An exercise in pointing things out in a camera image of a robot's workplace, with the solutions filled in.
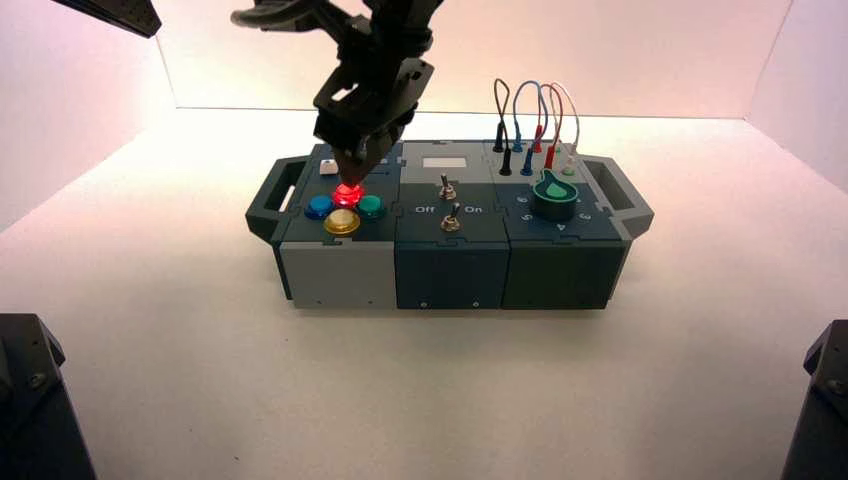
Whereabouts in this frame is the green round push button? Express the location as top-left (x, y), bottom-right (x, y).
top-left (356, 193), bottom-right (387, 221)

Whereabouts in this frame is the yellow round push button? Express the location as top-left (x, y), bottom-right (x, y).
top-left (323, 208), bottom-right (362, 238)

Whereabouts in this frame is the white jumper cable with plugs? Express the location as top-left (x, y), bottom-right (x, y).
top-left (551, 82), bottom-right (582, 177)

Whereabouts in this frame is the black jumper cable with plugs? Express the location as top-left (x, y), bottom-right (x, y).
top-left (492, 78), bottom-right (514, 178)

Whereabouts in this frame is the red jumper cable with plugs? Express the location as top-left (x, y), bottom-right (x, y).
top-left (533, 84), bottom-right (564, 172)

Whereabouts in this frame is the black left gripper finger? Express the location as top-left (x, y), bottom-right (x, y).
top-left (99, 0), bottom-right (162, 31)
top-left (52, 0), bottom-right (155, 39)

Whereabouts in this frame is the red round push button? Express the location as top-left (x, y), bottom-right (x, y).
top-left (333, 183), bottom-right (366, 209)

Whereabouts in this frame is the green rotary selector knob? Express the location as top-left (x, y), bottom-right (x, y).
top-left (531, 168), bottom-right (580, 223)

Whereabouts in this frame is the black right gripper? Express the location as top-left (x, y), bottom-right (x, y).
top-left (312, 56), bottom-right (437, 187)

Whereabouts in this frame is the blue round push button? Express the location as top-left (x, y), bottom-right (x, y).
top-left (304, 195), bottom-right (336, 221)

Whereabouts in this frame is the modular control box with handles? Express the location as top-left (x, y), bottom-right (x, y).
top-left (245, 139), bottom-right (655, 311)

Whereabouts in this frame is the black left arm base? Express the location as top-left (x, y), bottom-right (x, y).
top-left (0, 313), bottom-right (98, 480)

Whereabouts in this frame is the blue jumper cable with plugs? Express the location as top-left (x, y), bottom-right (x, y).
top-left (511, 80), bottom-right (550, 178)

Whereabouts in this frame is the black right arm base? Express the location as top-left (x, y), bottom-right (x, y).
top-left (780, 319), bottom-right (848, 480)

